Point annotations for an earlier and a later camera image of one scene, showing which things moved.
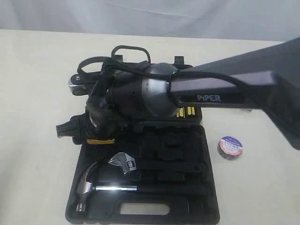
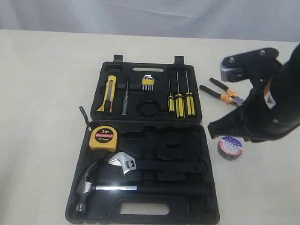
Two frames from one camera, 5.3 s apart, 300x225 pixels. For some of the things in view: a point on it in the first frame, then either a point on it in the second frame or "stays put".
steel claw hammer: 85,188 stays put
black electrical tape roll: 229,148 stays put
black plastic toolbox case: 160,171 stays put
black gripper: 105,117 -> 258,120
